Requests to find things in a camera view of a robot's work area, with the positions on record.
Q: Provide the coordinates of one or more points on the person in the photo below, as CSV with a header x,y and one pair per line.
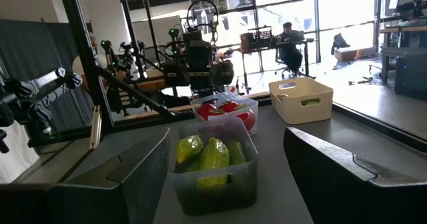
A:
x,y
290,55
80,70

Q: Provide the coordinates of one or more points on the black standing desk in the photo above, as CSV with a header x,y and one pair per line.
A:
x,y
306,60

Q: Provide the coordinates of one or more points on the white plastic basket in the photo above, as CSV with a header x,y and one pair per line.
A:
x,y
300,114

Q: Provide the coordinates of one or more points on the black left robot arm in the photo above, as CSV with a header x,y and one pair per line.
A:
x,y
198,50

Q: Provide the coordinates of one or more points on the clear plastic basket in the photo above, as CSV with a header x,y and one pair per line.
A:
x,y
200,99

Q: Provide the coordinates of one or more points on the dark grey plastic basket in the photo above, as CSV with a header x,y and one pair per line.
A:
x,y
213,197

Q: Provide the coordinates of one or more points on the brown cardboard box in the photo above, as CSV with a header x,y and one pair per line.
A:
x,y
347,54

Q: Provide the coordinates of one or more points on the black computer tower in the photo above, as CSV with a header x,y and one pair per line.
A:
x,y
412,77

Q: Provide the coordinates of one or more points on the black bag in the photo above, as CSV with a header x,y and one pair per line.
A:
x,y
340,40

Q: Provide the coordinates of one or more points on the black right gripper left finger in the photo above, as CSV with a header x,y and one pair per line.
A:
x,y
100,190

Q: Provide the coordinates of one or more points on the black laptop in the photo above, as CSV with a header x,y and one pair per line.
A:
x,y
297,36

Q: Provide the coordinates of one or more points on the wooden-top workbench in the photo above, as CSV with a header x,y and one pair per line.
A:
x,y
400,29

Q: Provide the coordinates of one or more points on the white whiteboard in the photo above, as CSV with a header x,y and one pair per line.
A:
x,y
156,30

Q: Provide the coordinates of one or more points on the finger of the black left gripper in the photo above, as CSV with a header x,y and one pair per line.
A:
x,y
175,74
221,73

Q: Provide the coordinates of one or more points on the black background robot arm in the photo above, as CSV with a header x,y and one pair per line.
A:
x,y
128,55
108,50

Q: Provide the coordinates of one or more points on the wooden slat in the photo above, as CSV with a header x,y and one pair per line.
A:
x,y
96,127

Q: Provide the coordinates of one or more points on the white cloth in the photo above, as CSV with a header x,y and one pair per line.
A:
x,y
16,154

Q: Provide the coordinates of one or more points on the green toy cucumber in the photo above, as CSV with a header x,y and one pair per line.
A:
x,y
237,152
191,165
215,154
188,147

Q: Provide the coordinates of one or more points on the grey partition panel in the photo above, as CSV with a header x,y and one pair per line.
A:
x,y
33,44

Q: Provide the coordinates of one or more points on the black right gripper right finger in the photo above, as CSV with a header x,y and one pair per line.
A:
x,y
350,190

